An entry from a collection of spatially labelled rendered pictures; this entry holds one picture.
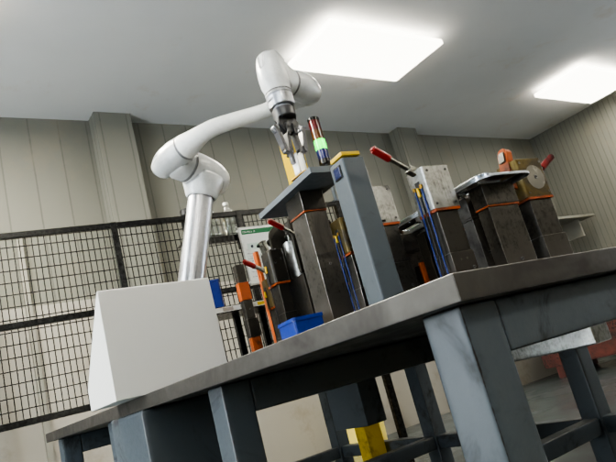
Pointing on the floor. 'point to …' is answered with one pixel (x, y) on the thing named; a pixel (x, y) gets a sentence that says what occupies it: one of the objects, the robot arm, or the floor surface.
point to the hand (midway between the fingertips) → (299, 164)
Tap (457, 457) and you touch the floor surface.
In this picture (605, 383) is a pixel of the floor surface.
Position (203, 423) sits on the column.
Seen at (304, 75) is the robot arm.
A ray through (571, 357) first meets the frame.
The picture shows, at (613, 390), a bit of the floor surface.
